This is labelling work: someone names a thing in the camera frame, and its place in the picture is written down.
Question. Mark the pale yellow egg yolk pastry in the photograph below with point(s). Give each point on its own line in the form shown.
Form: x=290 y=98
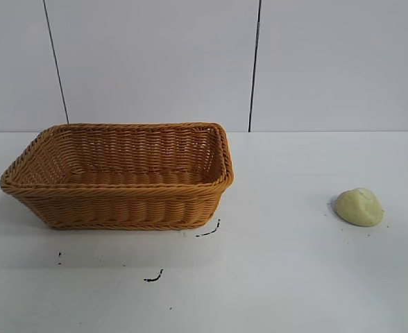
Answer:
x=360 y=209

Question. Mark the brown woven wicker basket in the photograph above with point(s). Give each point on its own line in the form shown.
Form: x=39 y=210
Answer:
x=120 y=204

